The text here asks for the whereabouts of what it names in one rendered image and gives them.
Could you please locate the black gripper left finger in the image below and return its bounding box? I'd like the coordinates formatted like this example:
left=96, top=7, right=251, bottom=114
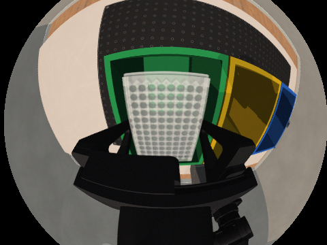
left=76, top=119, right=132, bottom=154

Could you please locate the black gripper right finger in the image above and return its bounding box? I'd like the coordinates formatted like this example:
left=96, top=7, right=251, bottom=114
left=199, top=119, right=256, bottom=182

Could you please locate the green open bin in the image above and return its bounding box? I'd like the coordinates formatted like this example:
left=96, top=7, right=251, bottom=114
left=104, top=47, right=229, bottom=165

